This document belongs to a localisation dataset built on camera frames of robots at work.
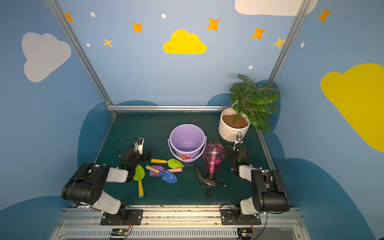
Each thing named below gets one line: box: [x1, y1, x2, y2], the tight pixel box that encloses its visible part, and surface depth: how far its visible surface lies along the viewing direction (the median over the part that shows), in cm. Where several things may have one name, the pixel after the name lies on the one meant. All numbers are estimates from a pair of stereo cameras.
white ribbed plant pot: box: [218, 107, 251, 143], surface depth 101 cm
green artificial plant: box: [229, 73, 281, 133], surface depth 83 cm
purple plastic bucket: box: [167, 123, 208, 163], surface depth 91 cm
